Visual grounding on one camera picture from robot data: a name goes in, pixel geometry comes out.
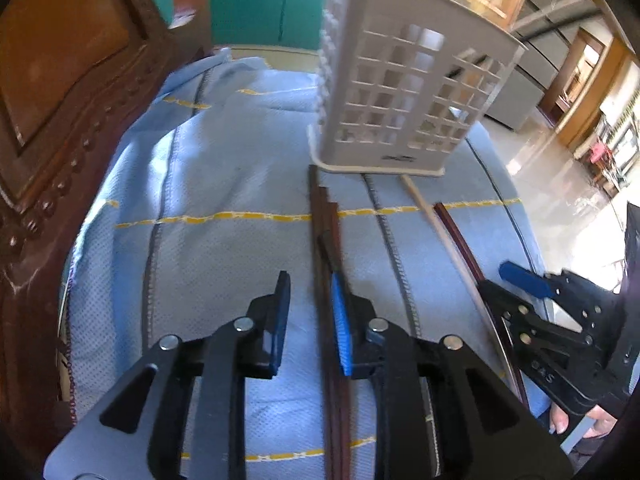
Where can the wooden dining chairs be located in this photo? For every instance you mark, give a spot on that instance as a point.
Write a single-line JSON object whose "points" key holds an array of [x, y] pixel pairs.
{"points": [[602, 160]]}

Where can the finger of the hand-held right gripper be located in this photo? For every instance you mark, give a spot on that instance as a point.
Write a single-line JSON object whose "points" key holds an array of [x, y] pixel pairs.
{"points": [[540, 350], [525, 279]]}

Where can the blue checked cloth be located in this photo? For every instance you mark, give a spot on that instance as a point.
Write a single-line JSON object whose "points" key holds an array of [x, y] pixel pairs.
{"points": [[225, 185]]}

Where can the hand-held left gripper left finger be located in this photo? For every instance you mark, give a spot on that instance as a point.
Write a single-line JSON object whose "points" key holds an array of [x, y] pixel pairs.
{"points": [[280, 320]]}

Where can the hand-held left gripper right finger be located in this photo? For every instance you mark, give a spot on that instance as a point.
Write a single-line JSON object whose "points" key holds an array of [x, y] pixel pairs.
{"points": [[342, 330]]}

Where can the white chopstick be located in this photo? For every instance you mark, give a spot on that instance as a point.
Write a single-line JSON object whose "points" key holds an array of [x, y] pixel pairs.
{"points": [[440, 230]]}

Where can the person's right hand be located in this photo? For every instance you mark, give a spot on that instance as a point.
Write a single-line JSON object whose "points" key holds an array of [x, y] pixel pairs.
{"points": [[575, 420]]}

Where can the silver refrigerator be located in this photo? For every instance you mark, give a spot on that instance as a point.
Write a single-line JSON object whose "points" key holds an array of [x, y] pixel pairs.
{"points": [[532, 72]]}

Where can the teal lower kitchen cabinets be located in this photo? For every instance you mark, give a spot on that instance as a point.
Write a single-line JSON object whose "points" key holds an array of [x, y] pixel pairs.
{"points": [[250, 0]]}

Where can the wooden door frame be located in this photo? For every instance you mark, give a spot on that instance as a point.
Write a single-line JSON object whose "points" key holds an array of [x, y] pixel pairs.
{"points": [[595, 90]]}

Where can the carved wooden chair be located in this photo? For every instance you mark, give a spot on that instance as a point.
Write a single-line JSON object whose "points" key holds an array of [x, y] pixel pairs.
{"points": [[60, 85]]}

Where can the grey plastic utensil basket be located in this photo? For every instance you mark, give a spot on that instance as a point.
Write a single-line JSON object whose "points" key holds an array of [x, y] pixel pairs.
{"points": [[350, 110]]}

